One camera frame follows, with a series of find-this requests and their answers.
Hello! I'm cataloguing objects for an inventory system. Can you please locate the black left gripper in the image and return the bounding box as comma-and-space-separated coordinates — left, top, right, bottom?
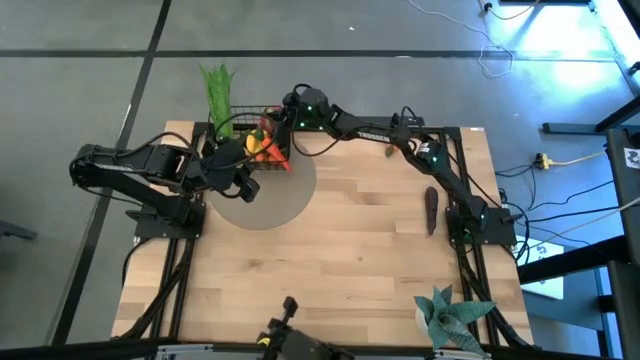
201, 140, 262, 204

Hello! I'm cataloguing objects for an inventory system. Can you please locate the orange carrot with green leaves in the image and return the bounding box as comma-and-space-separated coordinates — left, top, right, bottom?
253, 127, 293, 173

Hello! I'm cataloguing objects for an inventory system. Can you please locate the green leafy vegetable stalk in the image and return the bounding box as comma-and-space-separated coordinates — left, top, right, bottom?
198, 63, 238, 141

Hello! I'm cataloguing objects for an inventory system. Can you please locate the grey round mat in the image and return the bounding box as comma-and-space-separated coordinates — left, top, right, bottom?
205, 137, 318, 232

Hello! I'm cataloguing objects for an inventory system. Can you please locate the artificial potted succulent plant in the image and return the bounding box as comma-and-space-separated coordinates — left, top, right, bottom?
412, 284, 498, 359

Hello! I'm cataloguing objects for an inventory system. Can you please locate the black furniture leg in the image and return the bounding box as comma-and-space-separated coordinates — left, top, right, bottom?
0, 219, 39, 242

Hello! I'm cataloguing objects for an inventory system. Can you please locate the white sheet on floor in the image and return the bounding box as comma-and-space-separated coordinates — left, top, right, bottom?
519, 238, 565, 301

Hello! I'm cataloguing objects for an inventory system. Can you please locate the black metal stand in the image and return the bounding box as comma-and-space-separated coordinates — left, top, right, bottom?
517, 92, 640, 360

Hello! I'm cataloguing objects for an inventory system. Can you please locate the black aluminium frame rail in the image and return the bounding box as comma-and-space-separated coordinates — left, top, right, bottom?
0, 339, 640, 360
192, 121, 464, 134
119, 122, 211, 346
439, 127, 534, 349

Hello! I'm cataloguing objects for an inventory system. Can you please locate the black wire basket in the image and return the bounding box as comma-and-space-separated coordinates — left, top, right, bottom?
207, 104, 293, 174

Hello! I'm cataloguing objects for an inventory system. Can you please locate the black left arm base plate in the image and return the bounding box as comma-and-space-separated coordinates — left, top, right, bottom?
124, 198, 207, 241

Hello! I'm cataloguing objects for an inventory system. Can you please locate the white floor cable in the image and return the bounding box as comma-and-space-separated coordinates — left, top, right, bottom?
407, 0, 516, 80

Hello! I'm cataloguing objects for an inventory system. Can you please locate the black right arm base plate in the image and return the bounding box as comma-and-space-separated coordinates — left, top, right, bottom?
445, 205, 518, 247

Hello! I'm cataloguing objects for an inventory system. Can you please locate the yellow power cable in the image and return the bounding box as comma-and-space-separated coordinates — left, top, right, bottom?
548, 151, 607, 167

